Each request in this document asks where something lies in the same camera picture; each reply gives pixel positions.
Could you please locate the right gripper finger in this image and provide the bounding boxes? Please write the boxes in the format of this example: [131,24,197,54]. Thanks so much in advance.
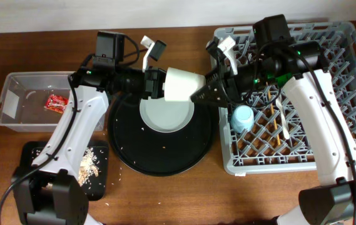
[190,84,228,108]
[205,69,225,88]

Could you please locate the white cup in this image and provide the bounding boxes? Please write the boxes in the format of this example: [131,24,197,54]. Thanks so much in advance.
[164,67,206,102]

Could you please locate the blue cup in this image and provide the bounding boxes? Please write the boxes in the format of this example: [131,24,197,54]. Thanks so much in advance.
[230,106,254,134]

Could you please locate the red snack wrapper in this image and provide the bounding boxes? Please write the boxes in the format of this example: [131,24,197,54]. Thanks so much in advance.
[44,94,68,114]

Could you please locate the rice and peanut scraps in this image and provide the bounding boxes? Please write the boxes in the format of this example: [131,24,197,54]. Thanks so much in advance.
[30,146,103,188]

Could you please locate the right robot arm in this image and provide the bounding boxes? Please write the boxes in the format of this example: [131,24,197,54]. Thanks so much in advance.
[191,39,356,224]

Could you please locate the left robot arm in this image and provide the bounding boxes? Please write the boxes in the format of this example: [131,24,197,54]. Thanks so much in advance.
[6,66,167,224]

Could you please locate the grey dishwasher rack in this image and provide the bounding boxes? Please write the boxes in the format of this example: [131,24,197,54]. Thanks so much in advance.
[219,22,356,176]

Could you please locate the light grey plate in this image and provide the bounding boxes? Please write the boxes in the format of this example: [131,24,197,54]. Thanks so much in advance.
[140,98,195,133]

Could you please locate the wooden chopstick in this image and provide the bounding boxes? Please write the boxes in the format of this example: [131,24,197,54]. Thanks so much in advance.
[267,90,281,146]

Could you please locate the white plastic fork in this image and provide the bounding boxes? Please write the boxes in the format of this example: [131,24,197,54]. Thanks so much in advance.
[275,96,290,139]

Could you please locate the round black serving tray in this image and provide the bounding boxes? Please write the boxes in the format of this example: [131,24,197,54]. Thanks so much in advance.
[107,94,218,177]

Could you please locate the black rectangular tray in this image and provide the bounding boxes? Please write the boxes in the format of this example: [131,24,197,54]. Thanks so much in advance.
[19,140,109,201]

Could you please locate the clear plastic bin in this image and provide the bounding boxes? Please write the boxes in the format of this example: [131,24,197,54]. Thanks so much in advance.
[0,71,106,133]

